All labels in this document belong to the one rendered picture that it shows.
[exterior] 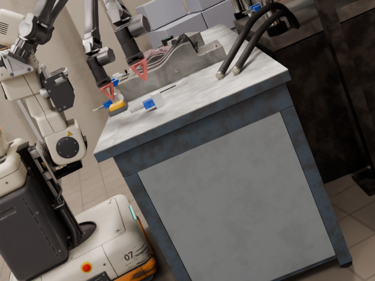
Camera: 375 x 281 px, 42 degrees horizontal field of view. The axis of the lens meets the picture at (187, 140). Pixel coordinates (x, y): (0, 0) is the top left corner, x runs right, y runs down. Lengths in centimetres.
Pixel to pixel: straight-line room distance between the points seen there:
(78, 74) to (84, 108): 35
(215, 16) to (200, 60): 218
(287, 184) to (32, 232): 113
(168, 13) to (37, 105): 253
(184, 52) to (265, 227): 86
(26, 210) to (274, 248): 106
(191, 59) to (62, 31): 302
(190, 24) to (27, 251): 263
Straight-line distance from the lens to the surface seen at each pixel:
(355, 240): 212
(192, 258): 186
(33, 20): 211
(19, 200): 223
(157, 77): 223
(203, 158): 169
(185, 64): 222
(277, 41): 233
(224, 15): 441
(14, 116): 520
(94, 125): 520
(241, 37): 207
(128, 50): 183
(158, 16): 462
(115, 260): 230
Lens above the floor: 119
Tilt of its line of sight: 17 degrees down
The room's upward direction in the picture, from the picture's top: 25 degrees counter-clockwise
